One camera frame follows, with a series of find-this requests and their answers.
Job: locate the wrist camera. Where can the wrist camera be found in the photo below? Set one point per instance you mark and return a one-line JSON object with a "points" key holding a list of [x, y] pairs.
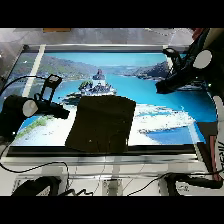
{"points": [[174, 53], [53, 81]]}

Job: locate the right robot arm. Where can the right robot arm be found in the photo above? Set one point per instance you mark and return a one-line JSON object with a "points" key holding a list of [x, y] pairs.
{"points": [[202, 59]]}

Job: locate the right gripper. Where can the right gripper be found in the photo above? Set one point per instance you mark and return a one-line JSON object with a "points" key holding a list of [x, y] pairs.
{"points": [[173, 83]]}

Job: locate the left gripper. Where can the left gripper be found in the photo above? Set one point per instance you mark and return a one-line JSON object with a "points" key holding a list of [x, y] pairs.
{"points": [[57, 110]]}

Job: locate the dark brown garment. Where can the dark brown garment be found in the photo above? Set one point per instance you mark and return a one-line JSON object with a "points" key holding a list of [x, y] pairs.
{"points": [[101, 125]]}

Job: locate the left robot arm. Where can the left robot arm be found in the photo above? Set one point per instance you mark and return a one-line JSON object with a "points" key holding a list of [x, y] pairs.
{"points": [[12, 111]]}

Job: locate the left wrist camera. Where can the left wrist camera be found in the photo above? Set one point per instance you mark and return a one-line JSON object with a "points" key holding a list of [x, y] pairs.
{"points": [[53, 81]]}

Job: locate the silver frame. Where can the silver frame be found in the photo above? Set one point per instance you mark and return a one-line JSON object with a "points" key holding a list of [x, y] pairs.
{"points": [[140, 168]]}

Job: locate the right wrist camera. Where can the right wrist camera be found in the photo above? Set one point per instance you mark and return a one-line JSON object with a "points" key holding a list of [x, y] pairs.
{"points": [[174, 53]]}

